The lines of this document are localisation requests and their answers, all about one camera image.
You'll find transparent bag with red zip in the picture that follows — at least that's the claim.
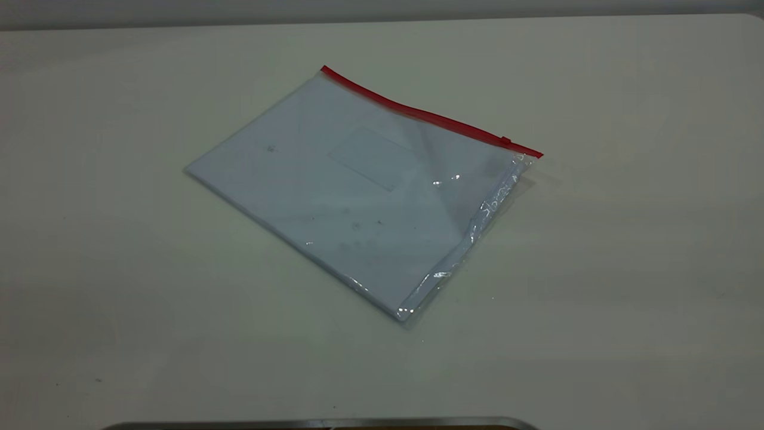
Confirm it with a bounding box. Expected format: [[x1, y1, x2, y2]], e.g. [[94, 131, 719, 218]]
[[182, 64, 545, 327]]

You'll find white paper stack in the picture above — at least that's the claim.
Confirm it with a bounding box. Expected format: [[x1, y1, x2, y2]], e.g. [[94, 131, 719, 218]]
[[185, 75, 515, 318]]

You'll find grey metal frame edge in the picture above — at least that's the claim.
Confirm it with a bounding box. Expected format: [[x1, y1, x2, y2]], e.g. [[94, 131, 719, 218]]
[[100, 416, 539, 430]]

